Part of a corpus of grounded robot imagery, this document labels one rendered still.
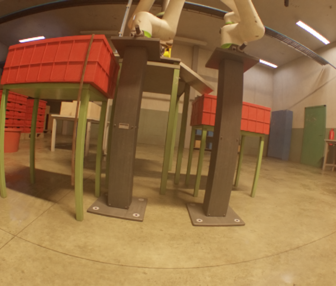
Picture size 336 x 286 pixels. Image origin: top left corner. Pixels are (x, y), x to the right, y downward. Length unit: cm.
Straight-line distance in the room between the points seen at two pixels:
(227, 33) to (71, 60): 86
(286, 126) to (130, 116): 664
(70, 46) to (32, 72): 22
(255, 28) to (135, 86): 73
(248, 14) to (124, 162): 105
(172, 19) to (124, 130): 75
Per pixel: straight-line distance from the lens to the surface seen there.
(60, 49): 88
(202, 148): 126
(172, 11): 120
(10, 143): 258
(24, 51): 104
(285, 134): 712
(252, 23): 106
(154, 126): 656
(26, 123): 446
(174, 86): 126
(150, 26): 109
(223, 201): 100
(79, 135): 76
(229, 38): 110
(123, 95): 91
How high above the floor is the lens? 44
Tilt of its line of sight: 3 degrees down
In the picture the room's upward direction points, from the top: 7 degrees clockwise
